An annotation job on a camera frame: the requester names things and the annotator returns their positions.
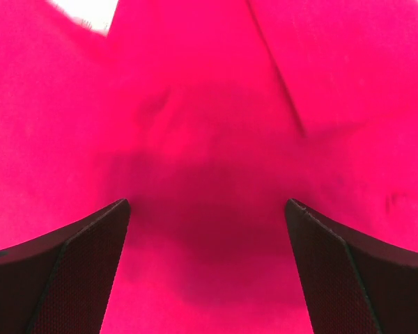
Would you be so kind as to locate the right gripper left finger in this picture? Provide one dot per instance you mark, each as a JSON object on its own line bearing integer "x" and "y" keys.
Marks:
{"x": 60, "y": 282}

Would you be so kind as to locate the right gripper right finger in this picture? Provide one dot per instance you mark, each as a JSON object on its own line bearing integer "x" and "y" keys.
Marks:
{"x": 352, "y": 282}

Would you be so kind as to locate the magenta red t-shirt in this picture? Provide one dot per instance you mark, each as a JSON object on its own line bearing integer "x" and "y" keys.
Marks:
{"x": 208, "y": 116}

